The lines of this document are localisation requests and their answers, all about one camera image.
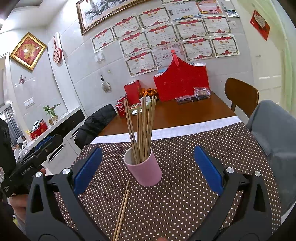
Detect hanging round brush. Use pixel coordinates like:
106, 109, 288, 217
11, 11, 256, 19
100, 74, 111, 92

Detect red round wall ornament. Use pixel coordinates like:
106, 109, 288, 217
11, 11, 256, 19
53, 36, 62, 64

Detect white black sideboard cabinet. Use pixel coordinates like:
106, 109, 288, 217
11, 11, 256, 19
25, 108, 85, 175

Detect oranges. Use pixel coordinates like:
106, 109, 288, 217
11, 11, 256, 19
140, 88, 158, 97

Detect black jacket on chair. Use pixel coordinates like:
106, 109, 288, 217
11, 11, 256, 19
74, 104, 117, 150

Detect red soda can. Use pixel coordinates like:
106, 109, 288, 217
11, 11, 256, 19
115, 98, 125, 118

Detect brown polka dot tablecloth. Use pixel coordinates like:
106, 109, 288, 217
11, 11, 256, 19
54, 122, 283, 241

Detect red diamond door decoration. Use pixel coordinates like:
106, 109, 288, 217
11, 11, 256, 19
250, 10, 270, 41

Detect large framed landscape painting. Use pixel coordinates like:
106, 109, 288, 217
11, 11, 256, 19
76, 0, 145, 35

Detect red tin on sideboard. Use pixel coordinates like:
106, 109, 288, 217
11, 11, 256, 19
30, 119, 48, 140

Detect red gift bag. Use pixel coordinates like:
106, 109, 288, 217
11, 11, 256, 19
154, 50, 210, 102

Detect gold framed red picture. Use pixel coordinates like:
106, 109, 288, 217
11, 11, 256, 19
10, 32, 47, 71

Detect wooden chopstick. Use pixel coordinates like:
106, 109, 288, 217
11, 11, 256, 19
115, 189, 130, 241
147, 96, 157, 157
142, 97, 146, 161
125, 101, 141, 164
112, 180, 130, 240
123, 99, 139, 165
137, 103, 141, 163
144, 101, 152, 160

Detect operator hand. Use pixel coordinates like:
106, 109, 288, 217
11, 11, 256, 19
9, 194, 29, 225

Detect pink cylindrical cup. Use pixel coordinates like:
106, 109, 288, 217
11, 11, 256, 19
123, 148, 163, 187

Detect packaged snack bag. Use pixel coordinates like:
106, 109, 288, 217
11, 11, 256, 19
194, 87, 211, 98

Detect small red box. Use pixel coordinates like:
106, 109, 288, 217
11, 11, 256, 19
124, 80, 142, 105

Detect potted green plant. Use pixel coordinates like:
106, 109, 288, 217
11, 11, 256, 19
43, 103, 61, 125

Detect green curtain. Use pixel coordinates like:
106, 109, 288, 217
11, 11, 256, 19
239, 1, 295, 115

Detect brown wooden chair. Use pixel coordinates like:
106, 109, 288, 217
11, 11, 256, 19
224, 78, 259, 118

